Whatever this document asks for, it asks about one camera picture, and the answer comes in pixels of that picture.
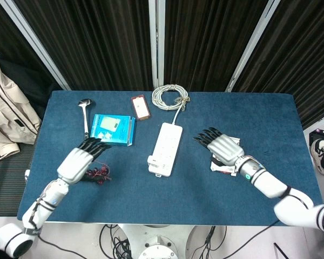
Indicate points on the phone in red case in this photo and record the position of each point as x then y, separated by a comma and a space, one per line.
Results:
141, 108

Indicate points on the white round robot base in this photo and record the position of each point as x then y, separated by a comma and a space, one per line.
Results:
156, 242

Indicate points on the black angled floor stand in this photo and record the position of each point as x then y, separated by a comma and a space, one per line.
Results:
280, 251

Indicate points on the blue table mat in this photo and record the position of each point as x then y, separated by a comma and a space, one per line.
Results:
151, 197

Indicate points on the blue product box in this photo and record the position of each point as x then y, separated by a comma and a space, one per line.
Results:
110, 126

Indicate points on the beige jacket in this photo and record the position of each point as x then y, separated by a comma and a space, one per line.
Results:
8, 113

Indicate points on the white power strip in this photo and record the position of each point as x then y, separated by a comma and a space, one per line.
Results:
167, 143

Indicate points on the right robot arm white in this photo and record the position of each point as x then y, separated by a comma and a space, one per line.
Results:
270, 184

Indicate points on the metal ladle spoon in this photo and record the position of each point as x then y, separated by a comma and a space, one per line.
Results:
85, 118

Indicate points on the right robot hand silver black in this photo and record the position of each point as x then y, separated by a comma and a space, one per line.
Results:
225, 148

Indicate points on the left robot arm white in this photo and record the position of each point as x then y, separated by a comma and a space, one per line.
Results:
43, 207

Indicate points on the white printed packet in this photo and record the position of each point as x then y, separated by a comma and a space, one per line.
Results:
221, 168

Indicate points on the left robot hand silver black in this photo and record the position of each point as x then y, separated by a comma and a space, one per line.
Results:
75, 164

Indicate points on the grey partition post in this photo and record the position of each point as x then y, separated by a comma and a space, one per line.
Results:
35, 46
156, 40
248, 54

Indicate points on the white black sneaker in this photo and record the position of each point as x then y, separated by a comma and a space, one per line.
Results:
320, 151

